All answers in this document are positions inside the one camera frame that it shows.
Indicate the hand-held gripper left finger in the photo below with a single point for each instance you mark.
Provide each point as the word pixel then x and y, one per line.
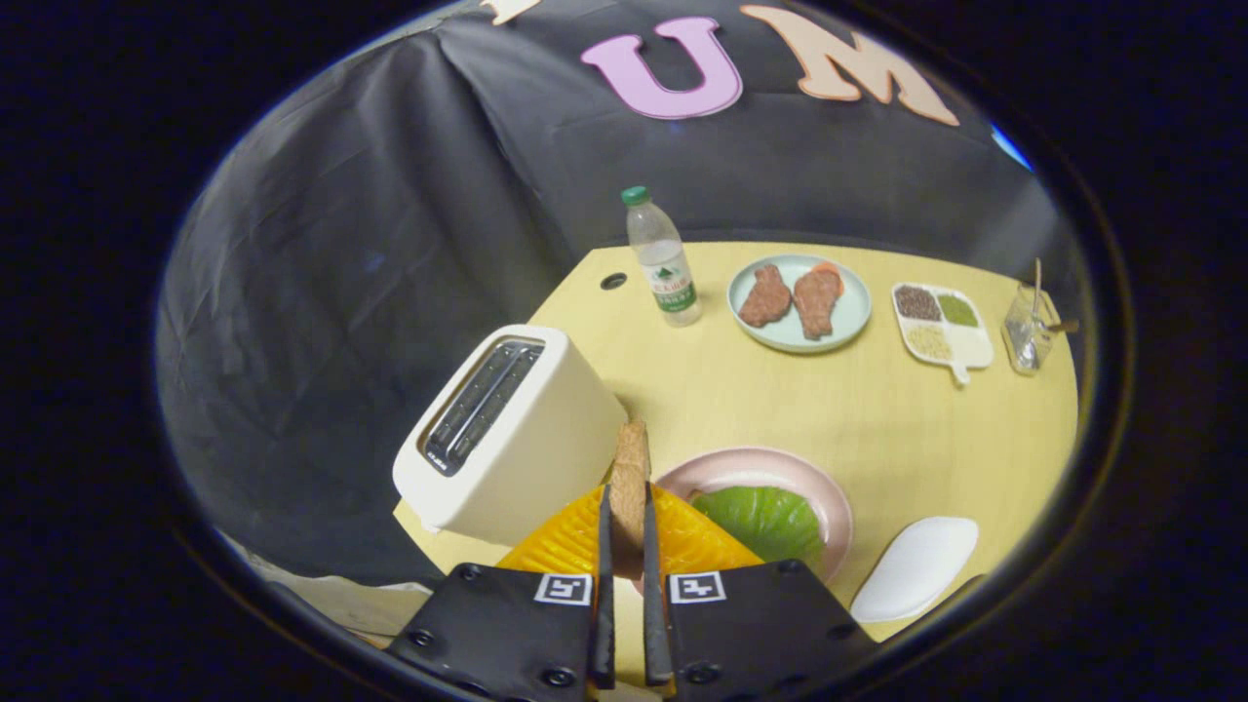
pixel 604 624

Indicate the clear green-capped water bottle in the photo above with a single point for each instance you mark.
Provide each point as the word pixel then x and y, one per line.
pixel 658 244

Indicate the green lettuce leaf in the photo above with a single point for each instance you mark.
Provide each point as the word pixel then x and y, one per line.
pixel 770 522

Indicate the white divided grain dish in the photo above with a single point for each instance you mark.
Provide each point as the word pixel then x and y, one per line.
pixel 965 346

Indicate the person's beige clothing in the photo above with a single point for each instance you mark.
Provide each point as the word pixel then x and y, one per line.
pixel 370 604

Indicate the small clear glass jar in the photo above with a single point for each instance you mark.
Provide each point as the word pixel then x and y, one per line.
pixel 1024 341

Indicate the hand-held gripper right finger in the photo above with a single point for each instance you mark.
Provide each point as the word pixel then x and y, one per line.
pixel 655 624

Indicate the black backdrop cloth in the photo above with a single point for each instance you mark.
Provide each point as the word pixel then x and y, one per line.
pixel 341 244

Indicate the cream white toaster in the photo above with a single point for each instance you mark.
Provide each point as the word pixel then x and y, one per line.
pixel 546 439

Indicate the small wooden spoon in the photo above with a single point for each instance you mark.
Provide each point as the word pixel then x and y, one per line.
pixel 1036 283

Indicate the brown meat patty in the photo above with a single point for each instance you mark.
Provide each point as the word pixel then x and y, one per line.
pixel 817 304
pixel 765 297

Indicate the pink plate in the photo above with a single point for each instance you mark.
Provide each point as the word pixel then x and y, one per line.
pixel 780 468

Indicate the toasted bread slice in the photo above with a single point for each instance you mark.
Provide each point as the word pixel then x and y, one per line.
pixel 631 487

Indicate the pale teal plate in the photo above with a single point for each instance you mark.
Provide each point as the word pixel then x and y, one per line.
pixel 848 317

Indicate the orange food slice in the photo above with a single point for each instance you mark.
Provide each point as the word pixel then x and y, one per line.
pixel 835 268

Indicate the white oval plate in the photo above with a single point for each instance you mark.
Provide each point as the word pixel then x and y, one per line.
pixel 916 570

